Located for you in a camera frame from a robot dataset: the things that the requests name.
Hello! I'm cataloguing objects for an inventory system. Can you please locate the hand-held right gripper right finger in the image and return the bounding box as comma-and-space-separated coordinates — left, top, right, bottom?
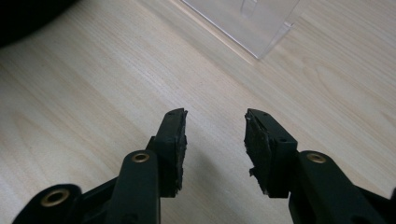
243, 107, 299, 199

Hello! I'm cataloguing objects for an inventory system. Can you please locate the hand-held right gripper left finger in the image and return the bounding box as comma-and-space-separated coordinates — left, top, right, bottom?
145, 107, 189, 199

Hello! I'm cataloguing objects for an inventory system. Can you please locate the clear acrylic box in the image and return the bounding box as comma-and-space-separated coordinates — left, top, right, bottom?
181, 0, 302, 60

